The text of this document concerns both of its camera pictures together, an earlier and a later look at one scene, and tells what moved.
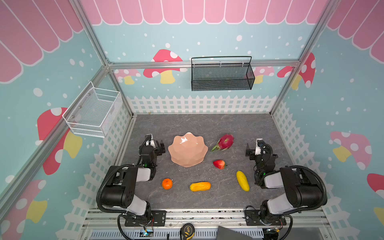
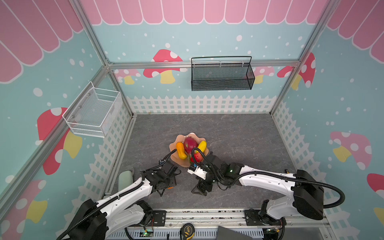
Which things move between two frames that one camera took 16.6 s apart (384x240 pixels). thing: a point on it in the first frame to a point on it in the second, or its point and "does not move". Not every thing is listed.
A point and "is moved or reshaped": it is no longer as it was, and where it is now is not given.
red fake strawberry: x=220 y=164 is moved or reshaped
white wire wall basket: x=93 y=113 does not move
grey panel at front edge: x=225 y=234 does not move
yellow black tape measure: x=187 y=231 does not move
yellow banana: x=243 y=181 is moved or reshaped
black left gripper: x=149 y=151 to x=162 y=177
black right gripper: x=253 y=151 to x=202 y=184
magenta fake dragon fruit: x=225 y=142 to x=190 y=143
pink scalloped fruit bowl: x=188 y=150 does not move
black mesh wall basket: x=222 y=73 does not move
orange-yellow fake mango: x=200 y=186 is moved or reshaped
